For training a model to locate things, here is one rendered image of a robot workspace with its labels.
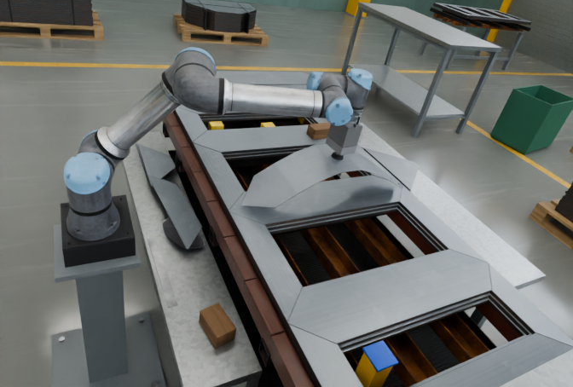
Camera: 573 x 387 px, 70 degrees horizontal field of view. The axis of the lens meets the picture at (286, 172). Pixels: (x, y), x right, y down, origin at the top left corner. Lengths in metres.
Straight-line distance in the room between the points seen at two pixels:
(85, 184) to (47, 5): 4.38
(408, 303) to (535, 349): 0.34
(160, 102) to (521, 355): 1.18
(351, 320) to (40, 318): 1.49
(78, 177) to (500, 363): 1.20
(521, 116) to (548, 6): 5.74
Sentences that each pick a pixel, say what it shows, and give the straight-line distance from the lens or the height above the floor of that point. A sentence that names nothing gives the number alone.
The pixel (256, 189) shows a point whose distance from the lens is 1.37.
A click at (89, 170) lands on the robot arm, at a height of 0.99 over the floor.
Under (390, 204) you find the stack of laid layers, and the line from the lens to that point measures 1.60.
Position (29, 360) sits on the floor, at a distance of 2.10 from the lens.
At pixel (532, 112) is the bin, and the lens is 4.84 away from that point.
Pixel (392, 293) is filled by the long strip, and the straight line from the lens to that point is 1.24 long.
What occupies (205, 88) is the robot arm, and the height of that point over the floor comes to 1.28.
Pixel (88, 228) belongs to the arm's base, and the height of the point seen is 0.81.
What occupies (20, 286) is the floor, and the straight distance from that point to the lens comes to 2.36.
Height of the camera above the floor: 1.69
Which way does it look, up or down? 32 degrees down
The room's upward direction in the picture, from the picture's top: 12 degrees clockwise
